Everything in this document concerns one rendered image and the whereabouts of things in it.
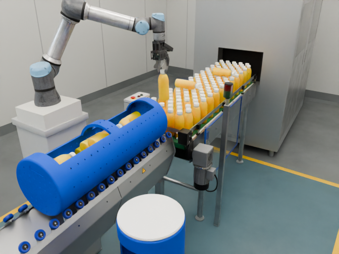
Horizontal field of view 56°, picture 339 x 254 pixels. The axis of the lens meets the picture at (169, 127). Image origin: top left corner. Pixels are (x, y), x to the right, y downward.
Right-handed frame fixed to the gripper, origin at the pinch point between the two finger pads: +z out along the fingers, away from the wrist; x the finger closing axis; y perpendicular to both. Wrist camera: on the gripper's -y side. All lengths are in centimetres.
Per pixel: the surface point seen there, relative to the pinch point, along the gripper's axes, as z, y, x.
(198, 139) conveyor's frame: 51, -14, 18
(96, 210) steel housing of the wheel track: 50, 81, 12
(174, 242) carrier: 41, 88, 61
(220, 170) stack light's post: 82, -31, 29
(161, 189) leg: 81, 15, 4
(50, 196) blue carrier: 29, 102, 9
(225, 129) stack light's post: 47, -31, 31
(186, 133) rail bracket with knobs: 38.0, 5.2, 19.9
